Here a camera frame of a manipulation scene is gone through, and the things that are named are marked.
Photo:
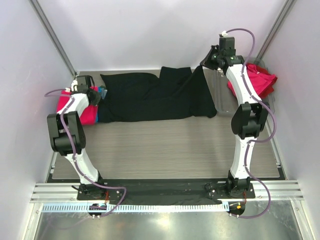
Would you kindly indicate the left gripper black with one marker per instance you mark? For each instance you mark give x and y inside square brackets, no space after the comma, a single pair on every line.
[90,89]

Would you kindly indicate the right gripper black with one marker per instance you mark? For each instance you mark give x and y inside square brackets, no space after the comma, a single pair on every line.
[206,62]

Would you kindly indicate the black t shirt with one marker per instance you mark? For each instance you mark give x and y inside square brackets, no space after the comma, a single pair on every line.
[177,93]

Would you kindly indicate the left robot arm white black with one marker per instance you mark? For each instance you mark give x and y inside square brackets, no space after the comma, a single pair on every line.
[67,137]

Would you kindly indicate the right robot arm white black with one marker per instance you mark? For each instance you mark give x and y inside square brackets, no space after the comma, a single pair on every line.
[247,122]

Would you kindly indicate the folded pink t shirt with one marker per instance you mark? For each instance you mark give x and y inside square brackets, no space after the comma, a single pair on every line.
[84,102]

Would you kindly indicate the clear plastic bin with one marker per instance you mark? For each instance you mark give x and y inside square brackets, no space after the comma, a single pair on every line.
[225,102]

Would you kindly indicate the red t shirt in bin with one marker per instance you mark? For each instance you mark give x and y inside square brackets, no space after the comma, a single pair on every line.
[268,87]

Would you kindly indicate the pink t shirt in bin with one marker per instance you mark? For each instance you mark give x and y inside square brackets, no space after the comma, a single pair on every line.
[260,80]

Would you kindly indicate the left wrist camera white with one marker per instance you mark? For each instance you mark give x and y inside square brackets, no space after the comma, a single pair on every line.
[73,87]

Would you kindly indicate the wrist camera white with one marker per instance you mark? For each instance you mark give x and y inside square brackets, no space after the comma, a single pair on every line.
[223,33]
[73,87]

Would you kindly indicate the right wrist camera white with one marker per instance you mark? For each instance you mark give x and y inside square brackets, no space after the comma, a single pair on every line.
[223,33]

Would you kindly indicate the left aluminium frame post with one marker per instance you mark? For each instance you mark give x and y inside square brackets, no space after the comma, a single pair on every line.
[52,35]

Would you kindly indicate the aluminium frame post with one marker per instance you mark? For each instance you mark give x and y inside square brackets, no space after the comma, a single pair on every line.
[279,21]
[52,35]

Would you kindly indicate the right aluminium frame post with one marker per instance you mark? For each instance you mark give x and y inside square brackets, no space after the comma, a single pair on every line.
[279,21]

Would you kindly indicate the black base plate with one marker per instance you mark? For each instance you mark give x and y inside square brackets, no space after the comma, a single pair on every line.
[166,191]

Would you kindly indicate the slotted cable duct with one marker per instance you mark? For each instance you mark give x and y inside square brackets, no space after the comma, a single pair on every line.
[92,209]

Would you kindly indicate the aluminium rail front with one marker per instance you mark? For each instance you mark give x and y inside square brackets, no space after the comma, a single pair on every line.
[274,190]

